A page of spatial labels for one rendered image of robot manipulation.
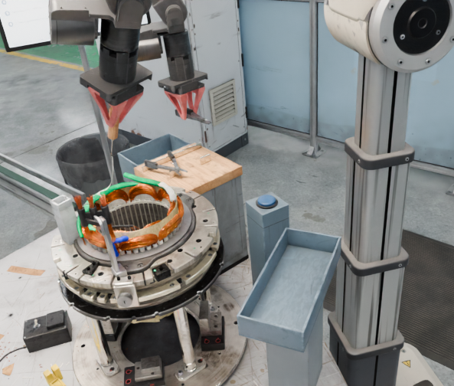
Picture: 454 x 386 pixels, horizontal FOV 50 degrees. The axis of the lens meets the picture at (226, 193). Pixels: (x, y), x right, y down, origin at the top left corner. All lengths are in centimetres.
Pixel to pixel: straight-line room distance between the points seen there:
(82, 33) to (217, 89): 262
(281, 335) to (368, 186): 37
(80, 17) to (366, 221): 66
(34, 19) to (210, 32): 156
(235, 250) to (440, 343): 117
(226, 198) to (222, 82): 223
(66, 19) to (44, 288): 85
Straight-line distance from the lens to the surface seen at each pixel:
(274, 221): 109
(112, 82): 79
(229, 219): 123
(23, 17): 189
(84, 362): 115
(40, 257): 153
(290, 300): 86
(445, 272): 257
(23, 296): 142
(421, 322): 229
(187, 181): 114
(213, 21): 325
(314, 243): 96
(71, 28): 73
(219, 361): 108
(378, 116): 95
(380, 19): 81
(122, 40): 75
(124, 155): 135
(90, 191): 261
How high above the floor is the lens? 163
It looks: 31 degrees down
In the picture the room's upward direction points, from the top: 6 degrees counter-clockwise
